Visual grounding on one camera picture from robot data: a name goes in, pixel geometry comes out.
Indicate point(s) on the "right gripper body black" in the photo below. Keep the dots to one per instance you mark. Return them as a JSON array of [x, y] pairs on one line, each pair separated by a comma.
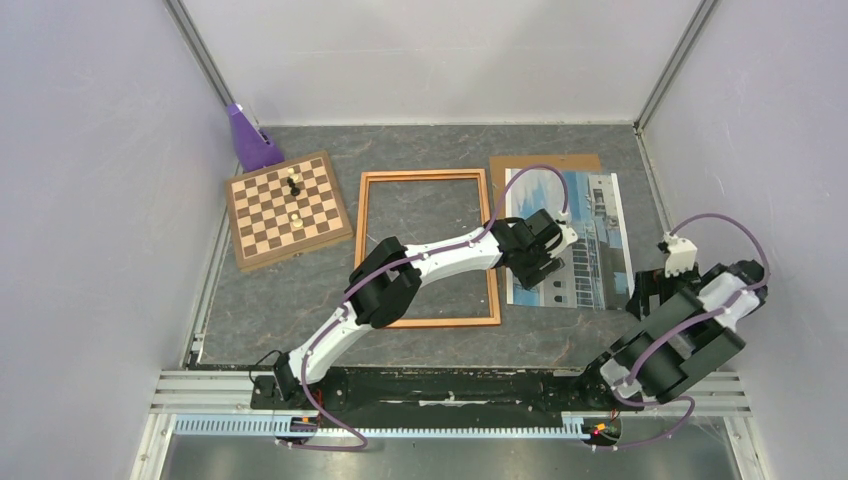
[[655, 282]]

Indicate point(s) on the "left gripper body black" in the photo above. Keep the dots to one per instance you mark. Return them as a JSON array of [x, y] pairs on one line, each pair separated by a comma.
[[528, 272]]

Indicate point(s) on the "building and sky photo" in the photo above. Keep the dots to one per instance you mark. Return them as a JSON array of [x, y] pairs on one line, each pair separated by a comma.
[[597, 270]]

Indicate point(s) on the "wooden picture frame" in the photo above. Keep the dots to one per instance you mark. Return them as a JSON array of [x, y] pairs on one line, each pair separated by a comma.
[[493, 318]]

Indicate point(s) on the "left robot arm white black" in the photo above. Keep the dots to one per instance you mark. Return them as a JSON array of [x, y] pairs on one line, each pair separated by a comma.
[[383, 286]]

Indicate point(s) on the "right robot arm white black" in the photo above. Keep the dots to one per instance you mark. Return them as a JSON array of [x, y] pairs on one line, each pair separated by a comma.
[[686, 329]]

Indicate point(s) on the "brown cardboard backing board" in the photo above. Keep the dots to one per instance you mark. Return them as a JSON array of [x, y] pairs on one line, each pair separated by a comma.
[[568, 162]]

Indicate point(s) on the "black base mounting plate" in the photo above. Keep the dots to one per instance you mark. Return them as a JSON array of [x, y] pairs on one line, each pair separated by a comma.
[[449, 398]]

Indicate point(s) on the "wooden chessboard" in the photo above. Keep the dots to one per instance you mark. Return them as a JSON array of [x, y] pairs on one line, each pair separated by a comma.
[[259, 207]]

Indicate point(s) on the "black chess piece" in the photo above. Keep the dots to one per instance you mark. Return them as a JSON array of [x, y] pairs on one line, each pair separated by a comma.
[[293, 188]]

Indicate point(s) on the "white chess piece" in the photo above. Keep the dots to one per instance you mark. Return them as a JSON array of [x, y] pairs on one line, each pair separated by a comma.
[[293, 177]]

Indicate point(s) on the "purple plastic cone object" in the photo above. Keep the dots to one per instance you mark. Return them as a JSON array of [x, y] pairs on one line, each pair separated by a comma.
[[254, 148]]

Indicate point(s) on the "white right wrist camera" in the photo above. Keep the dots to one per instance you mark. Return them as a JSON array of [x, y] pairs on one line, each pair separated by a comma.
[[680, 255]]

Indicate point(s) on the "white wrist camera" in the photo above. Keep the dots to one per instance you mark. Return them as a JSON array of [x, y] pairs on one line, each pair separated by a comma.
[[568, 234], [680, 255]]

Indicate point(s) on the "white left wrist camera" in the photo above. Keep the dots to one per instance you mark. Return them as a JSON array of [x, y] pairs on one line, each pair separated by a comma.
[[568, 234]]

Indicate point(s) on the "aluminium rail frame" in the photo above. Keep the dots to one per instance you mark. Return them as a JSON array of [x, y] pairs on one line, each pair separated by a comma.
[[227, 394]]

